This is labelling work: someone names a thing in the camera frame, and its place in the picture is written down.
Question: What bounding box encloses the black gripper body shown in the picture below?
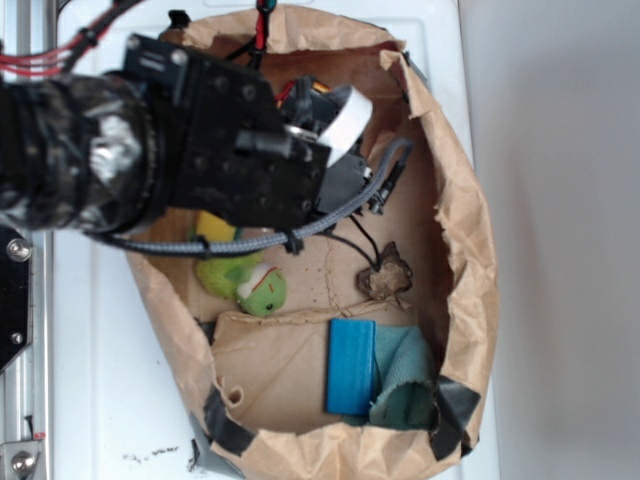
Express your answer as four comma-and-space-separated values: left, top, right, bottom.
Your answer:
123, 35, 372, 229

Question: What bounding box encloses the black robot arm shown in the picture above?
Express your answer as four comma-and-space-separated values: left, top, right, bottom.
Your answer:
1, 35, 368, 234

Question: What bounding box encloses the yellow green sponge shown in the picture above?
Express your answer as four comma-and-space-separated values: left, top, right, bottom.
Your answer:
195, 210, 241, 242

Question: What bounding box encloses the green plush turtle toy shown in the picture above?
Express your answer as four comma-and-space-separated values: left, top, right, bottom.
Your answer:
195, 252, 287, 317

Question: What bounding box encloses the brown paper-lined bin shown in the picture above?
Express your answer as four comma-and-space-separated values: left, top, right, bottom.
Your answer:
128, 5, 499, 479

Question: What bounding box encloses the blue rectangular block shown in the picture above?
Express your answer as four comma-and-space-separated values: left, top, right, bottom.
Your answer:
325, 318, 376, 416

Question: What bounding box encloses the teal cloth rag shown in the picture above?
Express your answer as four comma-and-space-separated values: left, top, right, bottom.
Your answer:
369, 325, 435, 430

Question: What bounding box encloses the white flat ribbon cable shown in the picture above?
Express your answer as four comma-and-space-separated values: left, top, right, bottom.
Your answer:
317, 84, 374, 166

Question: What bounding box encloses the grey braided cable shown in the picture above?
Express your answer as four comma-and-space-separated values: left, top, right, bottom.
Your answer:
102, 137, 414, 257

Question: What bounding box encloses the red wire bundle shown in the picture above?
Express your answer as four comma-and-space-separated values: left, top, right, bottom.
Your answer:
0, 0, 146, 77

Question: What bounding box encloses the black metal bracket plate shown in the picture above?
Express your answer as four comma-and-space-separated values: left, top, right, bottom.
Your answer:
0, 226, 32, 373

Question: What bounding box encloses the aluminium frame rail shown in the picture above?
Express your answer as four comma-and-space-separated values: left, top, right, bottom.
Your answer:
0, 0, 55, 480

